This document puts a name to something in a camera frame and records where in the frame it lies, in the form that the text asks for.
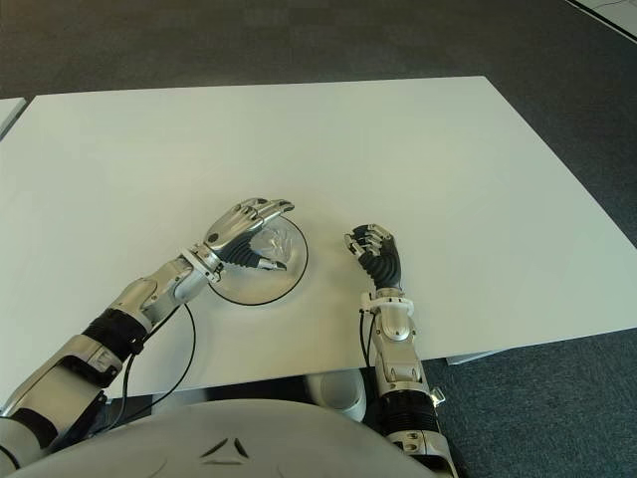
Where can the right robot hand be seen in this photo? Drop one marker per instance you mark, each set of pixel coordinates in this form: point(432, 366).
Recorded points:
point(385, 264)

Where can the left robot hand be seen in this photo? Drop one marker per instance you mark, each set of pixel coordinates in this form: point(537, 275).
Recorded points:
point(231, 229)

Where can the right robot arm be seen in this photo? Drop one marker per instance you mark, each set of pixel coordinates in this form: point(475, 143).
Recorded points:
point(398, 358)

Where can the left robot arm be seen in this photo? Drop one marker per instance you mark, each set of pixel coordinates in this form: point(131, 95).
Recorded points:
point(74, 368)

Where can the white plate with black rim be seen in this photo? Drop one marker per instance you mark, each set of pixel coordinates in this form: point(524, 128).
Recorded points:
point(259, 286)

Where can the grey robot torso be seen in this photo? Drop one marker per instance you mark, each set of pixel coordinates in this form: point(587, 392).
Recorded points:
point(224, 428)

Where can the neighbouring white table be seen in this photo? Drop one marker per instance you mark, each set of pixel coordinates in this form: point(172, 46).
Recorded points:
point(7, 114)

